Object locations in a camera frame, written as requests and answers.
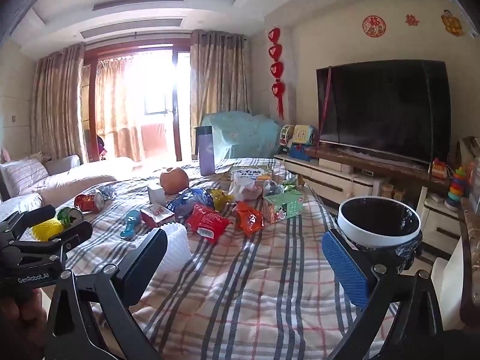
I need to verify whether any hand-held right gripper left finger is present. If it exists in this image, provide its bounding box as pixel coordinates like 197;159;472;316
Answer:
45;228;168;360

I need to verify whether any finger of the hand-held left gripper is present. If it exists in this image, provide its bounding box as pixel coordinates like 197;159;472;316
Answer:
15;205;57;229
56;221;93;250

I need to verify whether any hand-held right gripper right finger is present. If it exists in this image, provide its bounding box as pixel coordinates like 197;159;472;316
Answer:
322;229;443;360

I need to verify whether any blue spoon-shaped pouch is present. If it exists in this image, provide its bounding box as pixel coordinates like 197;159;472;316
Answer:
120;209;142;241

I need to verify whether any person's left hand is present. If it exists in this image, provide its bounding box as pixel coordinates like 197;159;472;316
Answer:
0;289;47;349

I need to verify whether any green can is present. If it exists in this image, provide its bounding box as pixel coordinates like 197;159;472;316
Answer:
57;206;84;229

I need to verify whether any red can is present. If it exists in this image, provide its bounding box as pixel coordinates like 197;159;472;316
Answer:
74;191;104;213

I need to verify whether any white foam net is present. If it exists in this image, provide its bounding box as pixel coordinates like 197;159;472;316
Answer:
157;222;193;274

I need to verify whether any striped pillow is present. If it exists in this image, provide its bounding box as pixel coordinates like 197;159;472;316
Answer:
0;157;50;196

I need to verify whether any red and white box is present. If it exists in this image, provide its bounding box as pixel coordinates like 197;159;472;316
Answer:
140;202;177;229

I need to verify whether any grey cushion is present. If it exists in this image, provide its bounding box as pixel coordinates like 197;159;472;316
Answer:
41;154;82;175

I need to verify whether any red snack packet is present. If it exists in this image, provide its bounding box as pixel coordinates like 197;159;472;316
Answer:
185;202;232;241

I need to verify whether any blue snack bag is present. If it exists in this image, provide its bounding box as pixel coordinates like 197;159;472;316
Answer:
166;188;215;219

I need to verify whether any green carton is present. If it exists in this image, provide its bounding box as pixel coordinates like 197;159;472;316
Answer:
262;189;304;226

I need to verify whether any wooden and white television stand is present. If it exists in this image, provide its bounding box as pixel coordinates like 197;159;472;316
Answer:
274;144;463;257

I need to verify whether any plaid bed sheet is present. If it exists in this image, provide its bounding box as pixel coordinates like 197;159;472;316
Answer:
0;155;398;360

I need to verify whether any yellow snack packet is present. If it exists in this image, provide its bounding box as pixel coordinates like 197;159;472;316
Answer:
211;188;236;211

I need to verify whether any blue crumpled wrapper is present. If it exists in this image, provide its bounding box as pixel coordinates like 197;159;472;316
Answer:
263;178;289;197

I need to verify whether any orange snack packet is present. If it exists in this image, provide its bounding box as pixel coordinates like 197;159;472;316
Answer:
235;200;265;237

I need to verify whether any beige curtain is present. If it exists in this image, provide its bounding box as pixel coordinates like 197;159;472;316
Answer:
189;29;251;159
30;42;89;164

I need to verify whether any red hanging cloth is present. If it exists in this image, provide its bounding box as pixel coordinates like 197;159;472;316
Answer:
140;121;168;159

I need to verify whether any blue toy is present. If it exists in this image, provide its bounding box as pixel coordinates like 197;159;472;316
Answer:
288;144;313;161

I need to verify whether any sheer curtain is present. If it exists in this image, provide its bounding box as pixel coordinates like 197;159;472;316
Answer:
95;57;148;161

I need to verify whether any white plastic bag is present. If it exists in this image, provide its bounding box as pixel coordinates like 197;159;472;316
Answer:
228;169;264;202

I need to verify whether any purple bottle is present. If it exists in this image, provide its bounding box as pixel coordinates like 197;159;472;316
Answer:
194;125;217;177

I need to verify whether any rainbow stacking rings toy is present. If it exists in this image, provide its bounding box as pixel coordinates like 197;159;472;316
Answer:
445;167;468;208

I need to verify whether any red toy telephone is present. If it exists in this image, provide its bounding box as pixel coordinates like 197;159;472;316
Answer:
430;157;451;179

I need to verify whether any yellow and teal toy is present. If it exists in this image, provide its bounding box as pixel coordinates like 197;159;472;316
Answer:
292;124;319;147

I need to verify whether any toy wheel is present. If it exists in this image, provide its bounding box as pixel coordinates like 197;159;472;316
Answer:
279;124;295;147

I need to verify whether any black television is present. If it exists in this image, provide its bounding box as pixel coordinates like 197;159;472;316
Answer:
316;59;451;164

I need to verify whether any teal furniture cover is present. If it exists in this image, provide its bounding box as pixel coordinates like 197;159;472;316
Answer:
200;111;283;160

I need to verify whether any thin red pole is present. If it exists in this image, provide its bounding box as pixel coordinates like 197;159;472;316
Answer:
314;66;334;158

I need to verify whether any red hanging ornament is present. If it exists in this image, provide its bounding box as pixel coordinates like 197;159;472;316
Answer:
267;26;287;119

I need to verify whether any ceiling air vent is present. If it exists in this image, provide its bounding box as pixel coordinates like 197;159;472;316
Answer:
80;18;184;39
92;0;185;12

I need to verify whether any round red paper cutout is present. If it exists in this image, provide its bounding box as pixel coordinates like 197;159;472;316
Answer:
362;15;387;39

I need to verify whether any yellow figure wall decoration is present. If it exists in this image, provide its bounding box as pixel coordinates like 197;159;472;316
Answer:
440;9;464;37

